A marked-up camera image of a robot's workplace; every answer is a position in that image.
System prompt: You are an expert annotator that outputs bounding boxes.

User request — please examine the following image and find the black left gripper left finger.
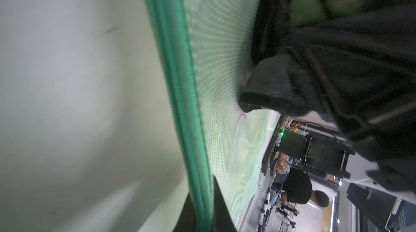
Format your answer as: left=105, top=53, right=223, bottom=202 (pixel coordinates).
left=173, top=194, right=197, bottom=232

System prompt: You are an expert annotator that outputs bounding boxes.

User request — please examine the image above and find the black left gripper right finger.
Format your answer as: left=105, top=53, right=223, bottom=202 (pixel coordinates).
left=212, top=176, right=237, bottom=232

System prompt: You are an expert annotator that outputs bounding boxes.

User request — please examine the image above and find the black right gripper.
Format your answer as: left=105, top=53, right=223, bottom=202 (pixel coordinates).
left=305, top=4, right=416, bottom=192

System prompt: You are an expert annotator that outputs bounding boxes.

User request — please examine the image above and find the pale green document bag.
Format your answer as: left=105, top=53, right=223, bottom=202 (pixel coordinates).
left=145, top=0, right=273, bottom=232

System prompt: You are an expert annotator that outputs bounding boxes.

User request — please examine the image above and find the green and grey cleaning cloth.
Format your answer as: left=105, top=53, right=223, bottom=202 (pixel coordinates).
left=238, top=0, right=375, bottom=121

